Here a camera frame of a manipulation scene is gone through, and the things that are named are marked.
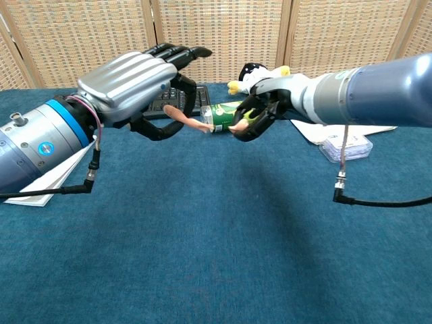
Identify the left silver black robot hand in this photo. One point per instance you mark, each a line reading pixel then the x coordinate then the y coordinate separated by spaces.
pixel 128 84

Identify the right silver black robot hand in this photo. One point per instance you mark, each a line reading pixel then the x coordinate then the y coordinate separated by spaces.
pixel 290 91

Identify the small pink object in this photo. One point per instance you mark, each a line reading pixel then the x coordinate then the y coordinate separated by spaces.
pixel 194 123

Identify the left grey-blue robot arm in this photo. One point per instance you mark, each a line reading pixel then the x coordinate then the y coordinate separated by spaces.
pixel 30 148

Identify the black white plush penguin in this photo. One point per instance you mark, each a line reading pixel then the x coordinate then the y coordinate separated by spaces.
pixel 251 72

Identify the black computer keyboard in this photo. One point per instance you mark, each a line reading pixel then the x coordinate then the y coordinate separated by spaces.
pixel 172 99

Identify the green label plastic bottle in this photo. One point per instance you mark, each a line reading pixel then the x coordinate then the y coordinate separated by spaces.
pixel 224 114

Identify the woven wicker folding screen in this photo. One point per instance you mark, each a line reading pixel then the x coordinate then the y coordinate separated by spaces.
pixel 67 37

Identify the clear plastic card box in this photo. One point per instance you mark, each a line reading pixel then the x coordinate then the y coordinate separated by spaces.
pixel 354 148

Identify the yellow and white notebook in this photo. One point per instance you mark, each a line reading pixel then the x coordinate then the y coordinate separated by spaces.
pixel 50 182

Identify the blue felt table cover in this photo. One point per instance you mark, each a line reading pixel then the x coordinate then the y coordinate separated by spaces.
pixel 202 243

